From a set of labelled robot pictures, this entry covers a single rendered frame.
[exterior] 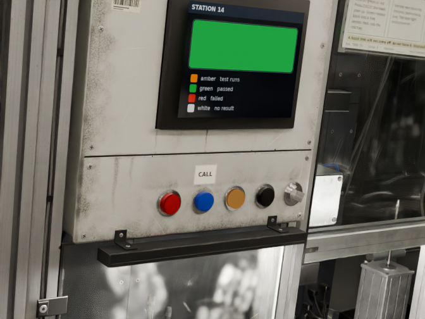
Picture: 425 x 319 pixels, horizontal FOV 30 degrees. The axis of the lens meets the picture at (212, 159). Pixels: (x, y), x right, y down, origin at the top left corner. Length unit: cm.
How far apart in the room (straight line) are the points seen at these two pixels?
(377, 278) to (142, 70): 94
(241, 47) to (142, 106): 17
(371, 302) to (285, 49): 84
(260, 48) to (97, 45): 26
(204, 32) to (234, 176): 24
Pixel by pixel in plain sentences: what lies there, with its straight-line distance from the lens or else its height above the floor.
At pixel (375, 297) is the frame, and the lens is 187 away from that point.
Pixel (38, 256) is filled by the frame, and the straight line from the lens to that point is 109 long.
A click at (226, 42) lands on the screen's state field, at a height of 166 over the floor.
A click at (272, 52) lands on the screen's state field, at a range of 119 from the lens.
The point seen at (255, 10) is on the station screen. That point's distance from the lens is 116.
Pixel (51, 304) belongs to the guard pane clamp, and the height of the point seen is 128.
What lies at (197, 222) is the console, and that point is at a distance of 119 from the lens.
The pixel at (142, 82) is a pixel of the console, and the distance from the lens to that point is 109.
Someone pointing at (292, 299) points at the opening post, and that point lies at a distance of 139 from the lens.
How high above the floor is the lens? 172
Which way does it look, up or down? 11 degrees down
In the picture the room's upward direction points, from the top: 6 degrees clockwise
